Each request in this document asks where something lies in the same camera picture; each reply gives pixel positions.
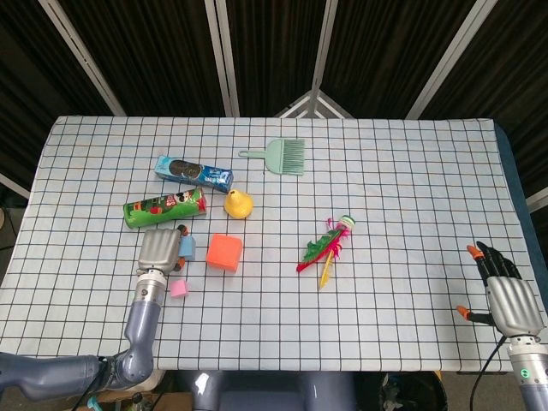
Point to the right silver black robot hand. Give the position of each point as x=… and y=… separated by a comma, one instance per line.
x=514, y=304

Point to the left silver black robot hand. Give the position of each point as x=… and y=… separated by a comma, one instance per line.
x=158, y=250

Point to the blue foam cube block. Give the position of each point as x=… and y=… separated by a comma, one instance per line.
x=188, y=248

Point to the small pink foam cube block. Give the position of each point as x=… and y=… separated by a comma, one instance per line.
x=178, y=289

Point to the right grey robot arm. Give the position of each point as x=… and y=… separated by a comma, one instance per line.
x=528, y=377

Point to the large orange foam cube block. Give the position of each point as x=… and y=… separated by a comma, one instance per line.
x=222, y=252

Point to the green potato chips can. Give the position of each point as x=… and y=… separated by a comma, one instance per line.
x=162, y=207

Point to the blue cookie box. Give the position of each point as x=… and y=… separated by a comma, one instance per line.
x=192, y=171

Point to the yellow toy pear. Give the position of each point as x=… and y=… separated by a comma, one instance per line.
x=238, y=207

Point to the white plastic bag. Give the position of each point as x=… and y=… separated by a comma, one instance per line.
x=156, y=379

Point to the black trash bin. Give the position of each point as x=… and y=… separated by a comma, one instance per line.
x=419, y=394

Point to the mint green plastic brush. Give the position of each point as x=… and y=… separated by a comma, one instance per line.
x=278, y=158

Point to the white black checkered tablecloth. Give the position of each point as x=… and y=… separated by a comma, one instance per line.
x=385, y=214

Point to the colourful feather shuttlecock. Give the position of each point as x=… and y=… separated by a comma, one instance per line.
x=317, y=250

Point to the grey robot torso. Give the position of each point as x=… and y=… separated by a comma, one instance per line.
x=265, y=394

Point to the dark pleated screen panel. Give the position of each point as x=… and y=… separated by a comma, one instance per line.
x=25, y=85
x=274, y=47
x=514, y=85
x=150, y=55
x=385, y=55

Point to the white triangular screen foot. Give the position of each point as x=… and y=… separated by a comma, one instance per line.
x=314, y=105

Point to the white screen bottom rail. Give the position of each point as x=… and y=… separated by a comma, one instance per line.
x=15, y=186
x=537, y=200

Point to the white screen frame post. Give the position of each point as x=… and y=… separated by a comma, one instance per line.
x=325, y=43
x=452, y=55
x=218, y=55
x=81, y=55

